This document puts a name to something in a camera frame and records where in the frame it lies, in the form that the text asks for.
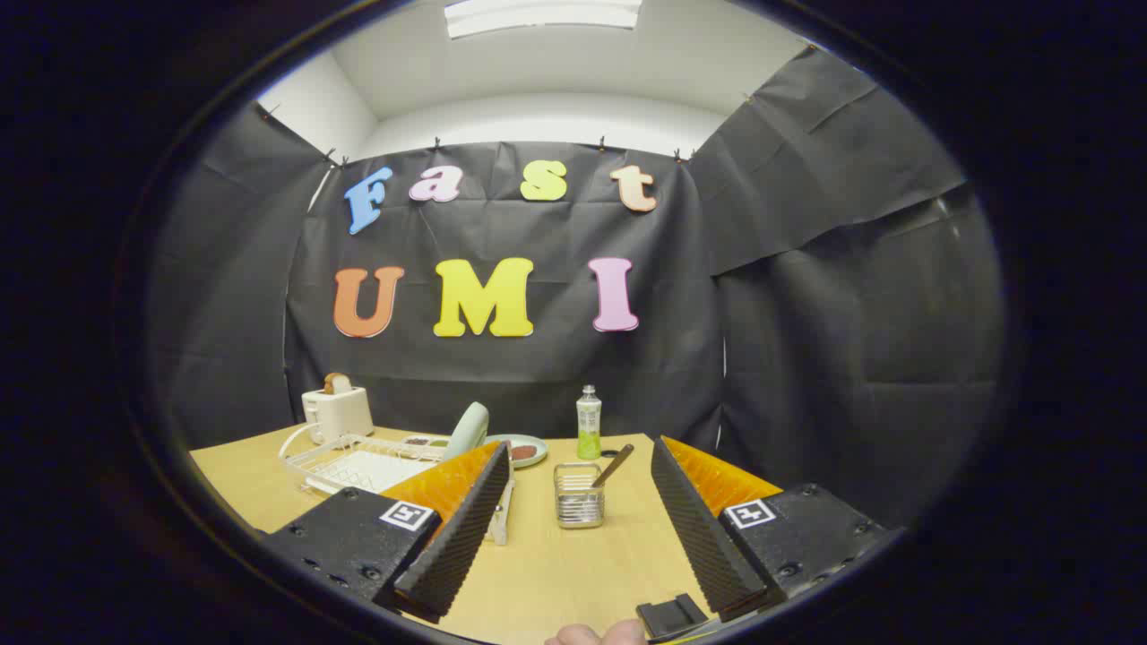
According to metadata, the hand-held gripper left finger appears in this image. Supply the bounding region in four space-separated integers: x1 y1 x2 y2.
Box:
260 439 512 625

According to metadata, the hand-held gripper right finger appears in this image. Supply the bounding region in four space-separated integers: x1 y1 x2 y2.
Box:
650 435 906 624

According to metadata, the wooden handled spoon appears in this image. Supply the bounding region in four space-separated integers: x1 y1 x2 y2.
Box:
590 443 635 490

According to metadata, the white wire dish rack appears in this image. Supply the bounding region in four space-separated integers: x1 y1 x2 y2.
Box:
278 421 516 546

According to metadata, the metal wire basket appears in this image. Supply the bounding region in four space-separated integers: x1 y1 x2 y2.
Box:
553 462 606 529

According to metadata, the pale green plate with meat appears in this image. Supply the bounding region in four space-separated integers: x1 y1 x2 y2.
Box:
484 434 548 469

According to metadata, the green drink bottle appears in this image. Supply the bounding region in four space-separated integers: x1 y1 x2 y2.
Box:
576 385 603 460

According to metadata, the white toaster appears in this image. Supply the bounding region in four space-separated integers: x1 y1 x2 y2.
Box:
301 385 375 444

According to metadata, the ceiling light panel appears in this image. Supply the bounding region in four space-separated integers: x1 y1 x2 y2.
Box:
444 0 642 39

